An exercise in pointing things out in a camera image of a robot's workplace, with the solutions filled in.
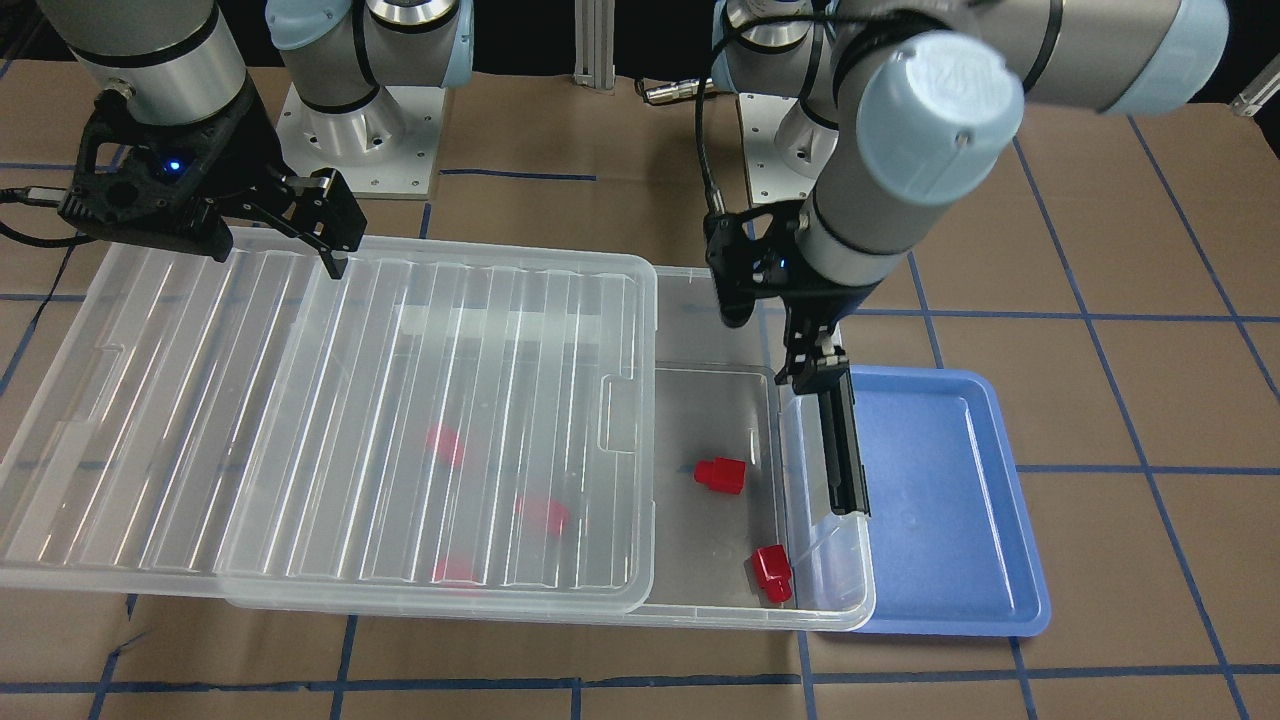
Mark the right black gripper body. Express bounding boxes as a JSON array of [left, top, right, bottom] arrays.
[[58, 77, 296, 261]]

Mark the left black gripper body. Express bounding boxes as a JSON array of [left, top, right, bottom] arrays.
[[704, 200, 879, 331]]

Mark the red block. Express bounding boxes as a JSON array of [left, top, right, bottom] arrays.
[[425, 424, 465, 470], [692, 457, 748, 496], [430, 556, 483, 588], [749, 544, 794, 605], [516, 495, 572, 538]]

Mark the clear plastic box lid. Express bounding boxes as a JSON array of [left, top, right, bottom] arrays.
[[3, 228, 658, 620]]

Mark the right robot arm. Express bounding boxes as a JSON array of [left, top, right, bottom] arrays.
[[22, 1, 475, 279]]

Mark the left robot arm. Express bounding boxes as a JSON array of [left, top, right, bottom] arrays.
[[695, 1, 1230, 395]]

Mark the clear plastic storage box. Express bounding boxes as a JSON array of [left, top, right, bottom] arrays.
[[212, 260, 874, 630]]

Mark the blue plastic tray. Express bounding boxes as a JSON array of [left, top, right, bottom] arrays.
[[852, 366, 1052, 638]]

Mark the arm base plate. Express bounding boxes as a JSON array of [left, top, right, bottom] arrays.
[[276, 86, 449, 200], [739, 94, 838, 206]]

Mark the black box latch handle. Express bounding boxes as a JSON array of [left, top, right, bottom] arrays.
[[817, 369, 870, 516]]

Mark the aluminium frame post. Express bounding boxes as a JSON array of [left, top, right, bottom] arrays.
[[572, 0, 617, 94]]

